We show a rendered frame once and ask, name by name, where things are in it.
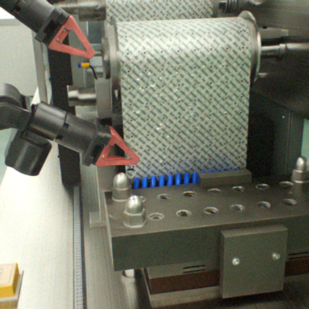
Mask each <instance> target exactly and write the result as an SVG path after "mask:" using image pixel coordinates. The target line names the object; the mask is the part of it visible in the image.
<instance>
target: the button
mask: <svg viewBox="0 0 309 309"><path fill-rule="evenodd" d="M18 276H19V269H18V263H17V262H14V263H4V264H0V298H9V297H14V296H15V292H16V286H17V282H18Z"/></svg>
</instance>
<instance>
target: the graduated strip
mask: <svg viewBox="0 0 309 309"><path fill-rule="evenodd" d="M84 254H85V246H84V232H83V205H82V191H81V186H73V309H88V300H87V286H86V259H85V258H84Z"/></svg>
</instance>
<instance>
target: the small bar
mask: <svg viewBox="0 0 309 309"><path fill-rule="evenodd" d="M251 180H252V173H251V172H250V171H249V170H248V169H241V170H234V171H221V172H214V173H200V174H198V184H199V185H200V187H208V186H220V185H233V184H240V183H251Z"/></svg>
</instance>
